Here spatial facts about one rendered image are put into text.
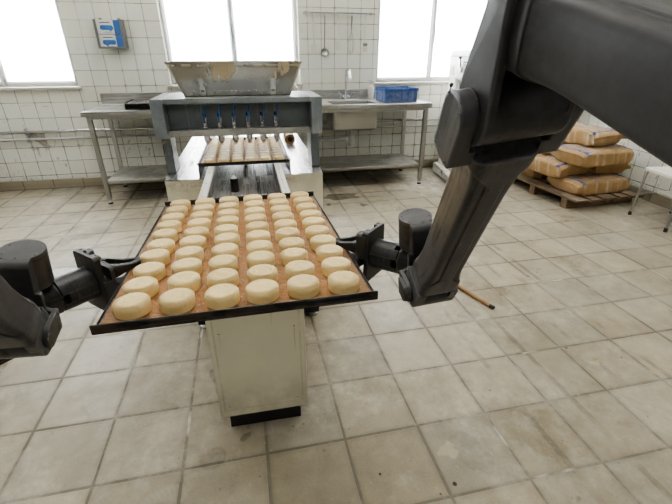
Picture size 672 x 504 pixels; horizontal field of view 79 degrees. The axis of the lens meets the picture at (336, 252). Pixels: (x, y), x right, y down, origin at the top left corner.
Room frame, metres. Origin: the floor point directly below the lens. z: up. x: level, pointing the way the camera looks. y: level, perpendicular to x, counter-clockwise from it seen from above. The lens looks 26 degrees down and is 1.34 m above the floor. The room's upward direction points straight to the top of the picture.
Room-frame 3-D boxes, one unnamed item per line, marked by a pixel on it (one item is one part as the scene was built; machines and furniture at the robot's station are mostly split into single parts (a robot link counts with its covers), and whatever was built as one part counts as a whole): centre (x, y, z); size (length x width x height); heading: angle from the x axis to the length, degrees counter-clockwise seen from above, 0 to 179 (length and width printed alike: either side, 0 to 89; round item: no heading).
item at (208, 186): (2.07, 0.61, 0.87); 2.01 x 0.03 x 0.07; 11
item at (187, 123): (1.99, 0.45, 1.01); 0.72 x 0.33 x 0.34; 101
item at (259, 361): (1.49, 0.35, 0.45); 0.70 x 0.34 x 0.90; 11
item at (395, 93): (4.82, -0.67, 0.95); 0.40 x 0.30 x 0.14; 105
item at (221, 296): (0.52, 0.17, 1.02); 0.05 x 0.05 x 0.02
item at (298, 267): (0.60, 0.06, 1.02); 0.05 x 0.05 x 0.02
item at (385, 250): (0.69, -0.09, 1.00); 0.07 x 0.07 x 0.10; 57
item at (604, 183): (4.01, -2.57, 0.19); 0.72 x 0.42 x 0.15; 107
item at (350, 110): (4.52, 0.71, 0.61); 3.40 x 0.70 x 1.22; 102
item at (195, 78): (1.99, 0.45, 1.25); 0.56 x 0.29 x 0.14; 101
